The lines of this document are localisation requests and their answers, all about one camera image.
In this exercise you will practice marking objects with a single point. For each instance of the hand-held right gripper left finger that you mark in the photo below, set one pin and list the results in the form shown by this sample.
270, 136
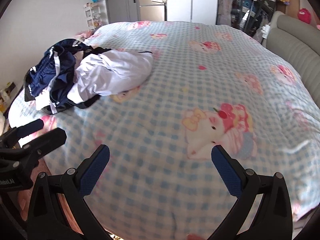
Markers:
95, 170

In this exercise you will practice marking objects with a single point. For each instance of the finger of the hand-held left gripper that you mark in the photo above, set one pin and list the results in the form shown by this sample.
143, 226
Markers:
30, 128
51, 137

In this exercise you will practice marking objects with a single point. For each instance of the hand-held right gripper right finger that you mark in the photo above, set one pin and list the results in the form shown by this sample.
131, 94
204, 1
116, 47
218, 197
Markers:
225, 172

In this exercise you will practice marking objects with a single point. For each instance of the pile of navy white clothes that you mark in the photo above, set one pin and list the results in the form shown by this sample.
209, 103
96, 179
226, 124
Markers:
112, 72

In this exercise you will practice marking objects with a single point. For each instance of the blue elastic-waist garment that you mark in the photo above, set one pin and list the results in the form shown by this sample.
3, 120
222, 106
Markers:
42, 77

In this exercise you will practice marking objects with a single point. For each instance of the navy jacket with white stripes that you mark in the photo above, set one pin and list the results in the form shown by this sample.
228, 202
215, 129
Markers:
67, 46

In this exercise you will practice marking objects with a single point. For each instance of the checkered cartoon printed blanket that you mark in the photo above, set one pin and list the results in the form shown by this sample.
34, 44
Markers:
175, 80

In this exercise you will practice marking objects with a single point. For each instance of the pink pillow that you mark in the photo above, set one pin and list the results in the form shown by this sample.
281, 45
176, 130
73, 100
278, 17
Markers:
83, 33

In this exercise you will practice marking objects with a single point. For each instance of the small white shelf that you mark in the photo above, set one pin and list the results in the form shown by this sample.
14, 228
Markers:
92, 15

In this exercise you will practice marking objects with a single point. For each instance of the grey padded headboard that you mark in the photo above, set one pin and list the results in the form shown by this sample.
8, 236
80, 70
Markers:
295, 45

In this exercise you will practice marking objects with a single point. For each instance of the grey door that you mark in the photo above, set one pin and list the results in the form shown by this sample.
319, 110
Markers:
120, 2

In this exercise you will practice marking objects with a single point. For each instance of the silver refrigerator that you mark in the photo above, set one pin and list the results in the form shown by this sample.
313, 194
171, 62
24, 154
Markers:
150, 12

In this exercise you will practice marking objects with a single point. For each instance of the dark glass-door wardrobe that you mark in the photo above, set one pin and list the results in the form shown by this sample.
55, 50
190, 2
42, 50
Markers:
230, 5

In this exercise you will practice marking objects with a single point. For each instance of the white wardrobe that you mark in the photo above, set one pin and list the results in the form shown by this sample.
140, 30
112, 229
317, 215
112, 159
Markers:
190, 0

